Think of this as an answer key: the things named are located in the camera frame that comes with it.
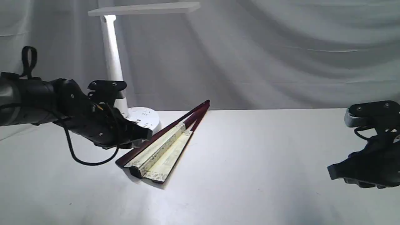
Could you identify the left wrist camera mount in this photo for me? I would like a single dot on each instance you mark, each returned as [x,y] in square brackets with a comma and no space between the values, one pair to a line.
[105,91]

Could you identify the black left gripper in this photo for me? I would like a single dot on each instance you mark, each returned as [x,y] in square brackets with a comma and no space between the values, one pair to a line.
[100,123]

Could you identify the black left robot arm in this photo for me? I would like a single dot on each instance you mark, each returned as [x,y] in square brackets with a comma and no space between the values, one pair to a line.
[28,101]

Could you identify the grey backdrop curtain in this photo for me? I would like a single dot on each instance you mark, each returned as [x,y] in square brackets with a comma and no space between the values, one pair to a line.
[240,54]

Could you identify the white desk lamp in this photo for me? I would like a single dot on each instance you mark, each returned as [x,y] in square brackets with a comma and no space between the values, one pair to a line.
[107,13]

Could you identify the paper folding fan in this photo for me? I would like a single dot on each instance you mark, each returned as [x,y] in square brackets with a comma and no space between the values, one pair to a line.
[155,159]

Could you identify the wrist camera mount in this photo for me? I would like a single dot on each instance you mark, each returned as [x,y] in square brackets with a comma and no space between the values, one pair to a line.
[383,116]
[105,91]

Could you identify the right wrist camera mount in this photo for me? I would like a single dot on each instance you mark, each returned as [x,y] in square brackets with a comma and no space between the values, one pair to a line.
[383,116]

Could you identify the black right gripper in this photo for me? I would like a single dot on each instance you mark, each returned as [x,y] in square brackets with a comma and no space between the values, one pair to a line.
[377,161]

